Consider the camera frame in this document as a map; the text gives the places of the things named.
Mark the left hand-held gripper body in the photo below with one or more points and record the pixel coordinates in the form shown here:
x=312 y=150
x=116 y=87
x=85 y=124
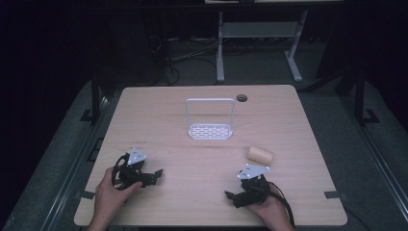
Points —
x=136 y=157

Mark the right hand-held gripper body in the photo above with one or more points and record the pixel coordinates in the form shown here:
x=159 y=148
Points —
x=255 y=187

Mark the beige wooden cylinder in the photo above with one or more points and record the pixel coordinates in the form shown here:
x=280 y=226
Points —
x=260 y=155

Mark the clear plastic basket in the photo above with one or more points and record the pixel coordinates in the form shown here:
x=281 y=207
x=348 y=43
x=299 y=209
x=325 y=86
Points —
x=210 y=131

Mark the person's right hand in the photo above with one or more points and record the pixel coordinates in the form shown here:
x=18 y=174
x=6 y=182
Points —
x=272 y=211

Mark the person's left hand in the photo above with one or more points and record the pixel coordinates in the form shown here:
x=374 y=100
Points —
x=110 y=197

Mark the grey tape strip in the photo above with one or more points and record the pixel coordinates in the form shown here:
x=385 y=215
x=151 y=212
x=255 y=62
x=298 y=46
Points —
x=335 y=194
x=86 y=194

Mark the dark round table grommet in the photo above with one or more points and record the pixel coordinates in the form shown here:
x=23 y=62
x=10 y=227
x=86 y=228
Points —
x=242 y=98

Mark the black metal post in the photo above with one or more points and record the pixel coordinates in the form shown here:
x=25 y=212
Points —
x=361 y=96
x=95 y=99

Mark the grey metal stand frame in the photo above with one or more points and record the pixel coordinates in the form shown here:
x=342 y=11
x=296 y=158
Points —
x=260 y=30

